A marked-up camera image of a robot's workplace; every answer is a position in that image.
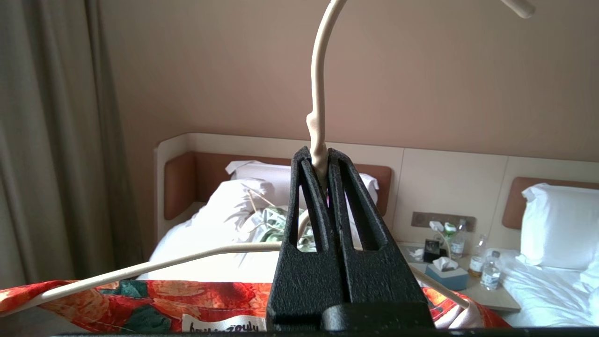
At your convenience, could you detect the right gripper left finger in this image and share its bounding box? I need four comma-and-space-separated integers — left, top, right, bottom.
266, 146, 348, 331

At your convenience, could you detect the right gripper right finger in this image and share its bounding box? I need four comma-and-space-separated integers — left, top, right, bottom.
327, 148, 436, 329

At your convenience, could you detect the red floral shirt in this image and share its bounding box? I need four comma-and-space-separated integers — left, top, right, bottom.
0, 280, 511, 333

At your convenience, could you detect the beige clothes hanger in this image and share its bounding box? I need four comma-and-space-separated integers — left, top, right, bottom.
0, 0, 536, 317

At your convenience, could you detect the bed with white linen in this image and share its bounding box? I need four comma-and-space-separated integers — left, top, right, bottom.
149, 161, 380, 283
487, 183, 599, 328

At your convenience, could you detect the green patterned garment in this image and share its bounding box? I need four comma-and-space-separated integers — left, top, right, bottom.
247, 207, 319, 253

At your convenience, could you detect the black bedside device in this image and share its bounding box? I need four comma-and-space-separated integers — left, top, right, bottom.
423, 239, 447, 263

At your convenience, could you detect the teal tissue box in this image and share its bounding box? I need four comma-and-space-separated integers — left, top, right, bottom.
425, 256, 469, 291

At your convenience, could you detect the clear plastic water bottle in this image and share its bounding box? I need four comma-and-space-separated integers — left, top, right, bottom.
481, 250, 502, 291
450, 219, 468, 259

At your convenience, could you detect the beige bedside table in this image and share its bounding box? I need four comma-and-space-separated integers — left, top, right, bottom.
398, 242, 521, 313

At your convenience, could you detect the amber glass bottle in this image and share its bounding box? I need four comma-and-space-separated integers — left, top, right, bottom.
469, 234, 487, 278

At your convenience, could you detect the white pillow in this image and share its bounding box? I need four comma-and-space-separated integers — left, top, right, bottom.
225, 161, 380, 210
519, 183, 599, 271

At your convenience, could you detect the grey curtain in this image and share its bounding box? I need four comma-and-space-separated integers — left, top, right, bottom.
0, 0, 144, 290

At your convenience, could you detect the wall socket panel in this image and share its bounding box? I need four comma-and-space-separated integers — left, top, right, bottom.
411, 212, 477, 233

